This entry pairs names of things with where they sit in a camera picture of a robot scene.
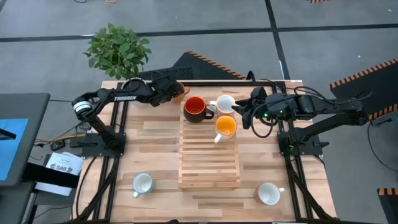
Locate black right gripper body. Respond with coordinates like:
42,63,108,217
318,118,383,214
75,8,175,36
253,92,295,122

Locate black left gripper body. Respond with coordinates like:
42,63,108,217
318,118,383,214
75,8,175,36
149,77,177,108

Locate dark brown mug orange inside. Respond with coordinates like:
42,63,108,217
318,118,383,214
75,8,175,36
183,95,215,124

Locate white mug yellow inside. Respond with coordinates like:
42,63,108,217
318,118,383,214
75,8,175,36
213,114,238,144

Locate blue-grey mug white inside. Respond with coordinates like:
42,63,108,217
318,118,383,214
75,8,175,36
132,172,155,199

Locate potted green plant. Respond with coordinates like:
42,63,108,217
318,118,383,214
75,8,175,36
83,23,152,109

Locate wooden slatted rack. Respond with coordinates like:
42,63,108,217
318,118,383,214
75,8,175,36
178,98,242,190

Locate black power adapter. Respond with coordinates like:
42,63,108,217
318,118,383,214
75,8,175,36
50,140,67,152

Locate white printed paper sheet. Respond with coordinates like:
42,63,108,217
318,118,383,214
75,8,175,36
34,151,84,197

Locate dark grey desk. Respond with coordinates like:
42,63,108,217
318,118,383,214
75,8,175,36
0,92,51,187

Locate blue flat panel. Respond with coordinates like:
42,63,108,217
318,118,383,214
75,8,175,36
0,118,29,182

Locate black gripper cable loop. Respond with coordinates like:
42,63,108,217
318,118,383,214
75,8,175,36
249,102,278,139

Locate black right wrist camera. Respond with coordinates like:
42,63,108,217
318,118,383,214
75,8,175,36
251,86,268,101

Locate black aluminium table frame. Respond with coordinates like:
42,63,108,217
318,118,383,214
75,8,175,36
73,80,338,223

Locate black floor cable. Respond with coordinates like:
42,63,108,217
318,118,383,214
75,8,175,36
366,121,398,174

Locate yellow power cable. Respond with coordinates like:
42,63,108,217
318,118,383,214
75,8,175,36
34,133,87,145

